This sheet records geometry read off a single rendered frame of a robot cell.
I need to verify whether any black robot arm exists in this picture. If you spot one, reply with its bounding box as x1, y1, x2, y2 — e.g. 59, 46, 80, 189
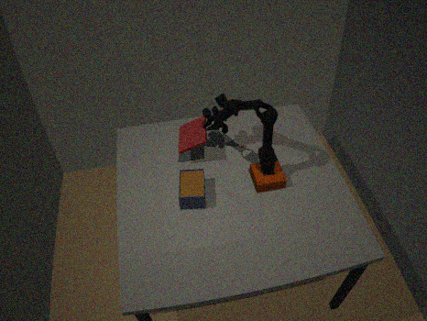
215, 93, 279, 176

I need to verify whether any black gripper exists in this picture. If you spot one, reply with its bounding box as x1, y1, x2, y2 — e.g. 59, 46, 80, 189
203, 108, 228, 134

